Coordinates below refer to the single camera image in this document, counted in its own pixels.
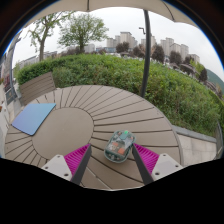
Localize thin leaning tree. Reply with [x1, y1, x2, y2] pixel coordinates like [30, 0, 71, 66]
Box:
[26, 11, 76, 63]

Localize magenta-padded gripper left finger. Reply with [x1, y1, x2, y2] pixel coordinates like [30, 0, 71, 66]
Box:
[40, 143, 93, 186]

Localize transparent computer mouse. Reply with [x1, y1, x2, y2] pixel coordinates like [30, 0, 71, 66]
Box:
[103, 129, 137, 164]

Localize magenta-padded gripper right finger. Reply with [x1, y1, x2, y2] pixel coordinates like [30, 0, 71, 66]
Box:
[131, 142, 184, 186]

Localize green hedge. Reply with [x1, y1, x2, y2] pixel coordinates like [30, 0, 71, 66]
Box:
[15, 53, 224, 138]

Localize round leafy tree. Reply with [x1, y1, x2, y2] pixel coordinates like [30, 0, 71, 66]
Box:
[58, 13, 109, 54]

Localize beige patio umbrella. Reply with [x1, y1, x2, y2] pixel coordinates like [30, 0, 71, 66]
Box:
[23, 0, 200, 99]

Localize blue mouse pad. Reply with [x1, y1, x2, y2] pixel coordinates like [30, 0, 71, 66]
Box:
[11, 102, 57, 137]

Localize group of apartment buildings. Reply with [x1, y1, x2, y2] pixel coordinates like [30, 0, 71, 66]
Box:
[106, 31, 201, 64]

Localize brown slatted chair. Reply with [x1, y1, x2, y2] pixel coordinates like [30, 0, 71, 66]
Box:
[19, 71, 57, 107]

